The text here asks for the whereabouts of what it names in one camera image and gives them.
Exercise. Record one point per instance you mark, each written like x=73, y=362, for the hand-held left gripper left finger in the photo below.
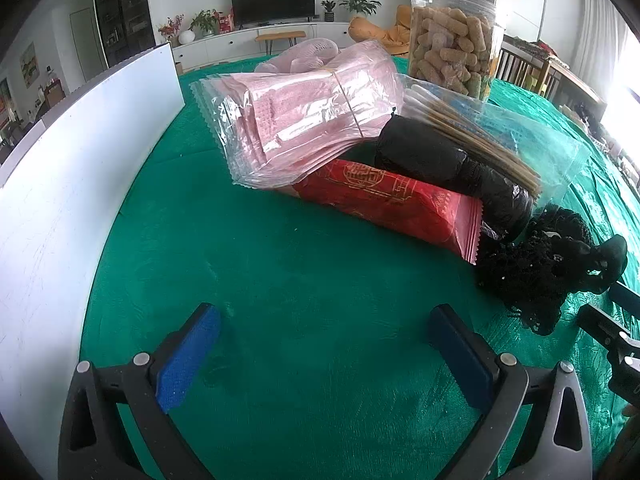
x=187, y=355

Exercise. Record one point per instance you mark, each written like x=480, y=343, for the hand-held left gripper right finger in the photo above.
x=465, y=360

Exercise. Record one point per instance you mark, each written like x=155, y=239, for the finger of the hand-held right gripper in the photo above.
x=625, y=296
x=600, y=322

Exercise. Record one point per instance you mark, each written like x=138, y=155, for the black hair net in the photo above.
x=530, y=270

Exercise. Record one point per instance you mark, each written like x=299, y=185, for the cotton swab packet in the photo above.
x=480, y=135

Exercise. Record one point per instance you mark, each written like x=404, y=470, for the bundle of pink mask packets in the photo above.
x=310, y=105

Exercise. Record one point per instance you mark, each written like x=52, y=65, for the green tablecloth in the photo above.
x=300, y=285

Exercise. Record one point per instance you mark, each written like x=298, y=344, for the red snack packet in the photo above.
x=400, y=200

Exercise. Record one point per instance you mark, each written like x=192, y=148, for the white board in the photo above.
x=75, y=185

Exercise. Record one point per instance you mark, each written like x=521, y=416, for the black garbage bag roll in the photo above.
x=425, y=152

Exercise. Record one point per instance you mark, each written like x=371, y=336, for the wooden table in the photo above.
x=575, y=82

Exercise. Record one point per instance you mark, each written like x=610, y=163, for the wooden chair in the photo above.
x=520, y=65

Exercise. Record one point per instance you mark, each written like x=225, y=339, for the clear jar of snack sticks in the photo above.
x=450, y=45

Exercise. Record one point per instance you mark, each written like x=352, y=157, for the white television cabinet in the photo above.
x=225, y=42

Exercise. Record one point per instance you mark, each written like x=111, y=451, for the pink bath loofah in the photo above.
x=305, y=52

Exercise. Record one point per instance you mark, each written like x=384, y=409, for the flowers in white vase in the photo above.
x=175, y=30

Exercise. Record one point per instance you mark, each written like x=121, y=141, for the white door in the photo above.
x=87, y=45

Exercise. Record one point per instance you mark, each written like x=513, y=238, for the wooden bench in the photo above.
x=280, y=35

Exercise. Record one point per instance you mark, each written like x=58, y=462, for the green potted plant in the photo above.
x=328, y=9
x=360, y=2
x=204, y=21

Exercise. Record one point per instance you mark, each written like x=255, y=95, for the red gift box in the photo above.
x=226, y=21

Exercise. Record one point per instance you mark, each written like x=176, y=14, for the black display cabinet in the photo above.
x=122, y=10

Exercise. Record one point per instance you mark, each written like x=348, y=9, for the black television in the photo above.
x=272, y=2

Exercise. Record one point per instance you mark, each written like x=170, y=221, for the framed wall picture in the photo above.
x=29, y=62

